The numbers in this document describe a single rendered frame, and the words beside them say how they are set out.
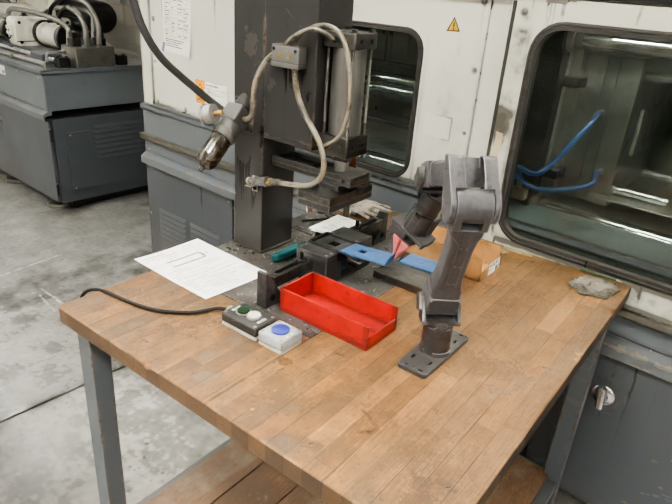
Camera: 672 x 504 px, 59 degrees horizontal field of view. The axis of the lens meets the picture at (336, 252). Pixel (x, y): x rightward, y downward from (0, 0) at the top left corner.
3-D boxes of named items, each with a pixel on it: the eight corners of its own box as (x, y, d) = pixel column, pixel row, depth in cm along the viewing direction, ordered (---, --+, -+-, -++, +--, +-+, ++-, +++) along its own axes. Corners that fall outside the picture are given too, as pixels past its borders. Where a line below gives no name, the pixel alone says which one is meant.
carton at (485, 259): (478, 285, 160) (483, 258, 157) (400, 256, 173) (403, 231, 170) (498, 270, 169) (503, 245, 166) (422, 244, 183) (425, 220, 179)
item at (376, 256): (390, 267, 142) (390, 256, 141) (339, 252, 150) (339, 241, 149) (405, 259, 147) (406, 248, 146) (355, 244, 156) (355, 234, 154)
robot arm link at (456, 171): (416, 159, 131) (454, 152, 101) (456, 162, 132) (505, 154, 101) (413, 215, 132) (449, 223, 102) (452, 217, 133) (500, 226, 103)
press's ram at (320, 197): (331, 226, 142) (340, 101, 130) (254, 198, 156) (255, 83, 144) (373, 208, 155) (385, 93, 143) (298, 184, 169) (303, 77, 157)
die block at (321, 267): (324, 288, 150) (326, 261, 147) (295, 275, 156) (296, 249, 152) (369, 264, 165) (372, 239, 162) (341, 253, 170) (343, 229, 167)
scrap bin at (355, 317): (365, 351, 126) (368, 327, 123) (279, 309, 139) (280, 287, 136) (395, 329, 134) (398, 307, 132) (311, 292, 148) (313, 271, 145)
